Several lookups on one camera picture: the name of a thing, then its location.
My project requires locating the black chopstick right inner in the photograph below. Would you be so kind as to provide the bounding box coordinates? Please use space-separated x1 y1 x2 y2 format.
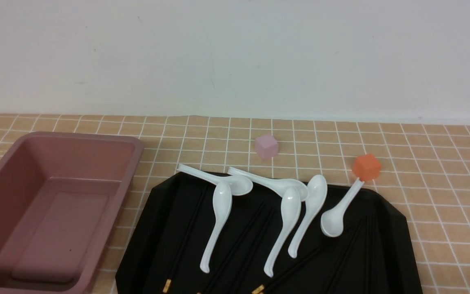
321 216 370 294

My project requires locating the black chopstick gold tip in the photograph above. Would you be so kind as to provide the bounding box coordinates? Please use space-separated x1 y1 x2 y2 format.
252 220 366 294

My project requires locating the pink plastic bin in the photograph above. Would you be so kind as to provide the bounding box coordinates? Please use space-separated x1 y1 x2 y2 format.
0 131 144 294

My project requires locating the black plastic tray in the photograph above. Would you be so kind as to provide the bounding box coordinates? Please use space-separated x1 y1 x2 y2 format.
115 173 423 294

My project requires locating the orange cube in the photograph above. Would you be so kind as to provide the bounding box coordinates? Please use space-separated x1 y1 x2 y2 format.
351 153 382 182

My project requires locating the white spoon far left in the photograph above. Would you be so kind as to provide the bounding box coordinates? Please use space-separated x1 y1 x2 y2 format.
177 164 253 196

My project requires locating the black chopstick far left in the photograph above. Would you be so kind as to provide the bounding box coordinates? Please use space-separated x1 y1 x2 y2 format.
162 186 208 294

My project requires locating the white spoon by orange cube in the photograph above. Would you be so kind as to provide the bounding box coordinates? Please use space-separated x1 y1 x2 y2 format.
321 178 364 238

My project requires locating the white spoon left upright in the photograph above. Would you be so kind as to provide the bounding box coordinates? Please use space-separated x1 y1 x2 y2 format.
200 181 233 274

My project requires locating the pink cube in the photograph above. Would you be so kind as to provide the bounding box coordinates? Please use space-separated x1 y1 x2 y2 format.
254 134 279 160

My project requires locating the white spoon upright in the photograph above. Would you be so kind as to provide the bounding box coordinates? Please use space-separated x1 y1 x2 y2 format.
200 181 233 274
264 187 302 278

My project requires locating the white spoon centre upright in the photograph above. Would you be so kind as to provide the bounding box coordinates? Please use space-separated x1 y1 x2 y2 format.
264 187 302 278

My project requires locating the white spoon centre back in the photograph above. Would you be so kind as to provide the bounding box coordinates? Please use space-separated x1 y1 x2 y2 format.
228 166 308 201

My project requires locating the black chopstick centre left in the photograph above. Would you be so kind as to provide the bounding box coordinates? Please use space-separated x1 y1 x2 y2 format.
197 202 266 294

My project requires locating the white spoon centre right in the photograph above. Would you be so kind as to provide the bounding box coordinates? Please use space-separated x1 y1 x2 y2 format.
288 174 328 258

